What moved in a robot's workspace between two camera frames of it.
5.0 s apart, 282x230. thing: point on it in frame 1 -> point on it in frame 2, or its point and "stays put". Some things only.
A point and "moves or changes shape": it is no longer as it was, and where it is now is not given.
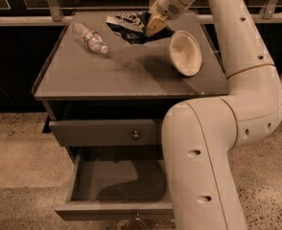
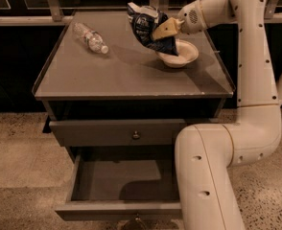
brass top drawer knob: x=135 y=135 stays put
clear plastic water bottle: x=90 y=37 stays put
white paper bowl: x=185 y=53 moves or changes shape
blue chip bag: x=131 y=26 -> x=144 y=20
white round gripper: x=165 y=4 -> x=190 y=20
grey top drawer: x=105 y=132 stays put
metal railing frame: x=52 y=13 stays put
